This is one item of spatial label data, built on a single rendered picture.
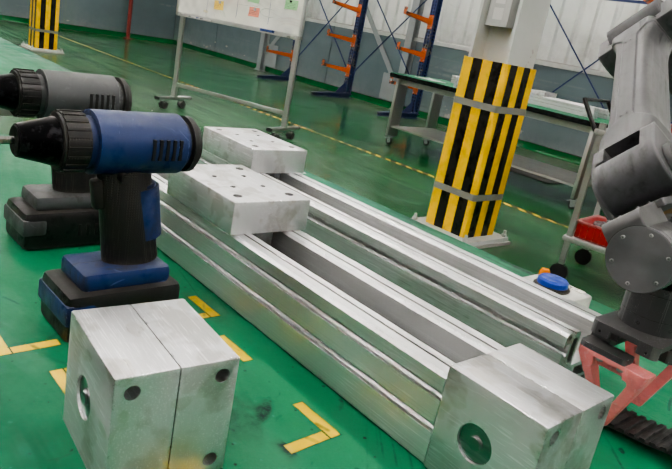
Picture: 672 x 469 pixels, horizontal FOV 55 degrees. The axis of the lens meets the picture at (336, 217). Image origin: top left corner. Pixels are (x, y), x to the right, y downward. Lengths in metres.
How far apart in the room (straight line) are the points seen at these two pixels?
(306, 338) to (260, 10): 5.83
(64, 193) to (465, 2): 9.74
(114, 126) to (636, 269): 0.47
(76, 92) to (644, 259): 0.65
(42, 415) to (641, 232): 0.50
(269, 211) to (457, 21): 9.80
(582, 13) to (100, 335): 9.09
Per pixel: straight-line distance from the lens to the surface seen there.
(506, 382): 0.53
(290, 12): 6.21
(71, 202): 0.88
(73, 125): 0.61
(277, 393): 0.62
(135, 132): 0.62
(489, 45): 4.14
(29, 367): 0.64
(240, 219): 0.74
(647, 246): 0.59
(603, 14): 9.23
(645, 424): 0.74
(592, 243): 3.76
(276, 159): 1.06
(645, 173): 0.66
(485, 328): 0.74
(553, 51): 9.51
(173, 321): 0.51
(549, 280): 0.88
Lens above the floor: 1.11
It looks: 16 degrees down
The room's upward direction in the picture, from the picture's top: 11 degrees clockwise
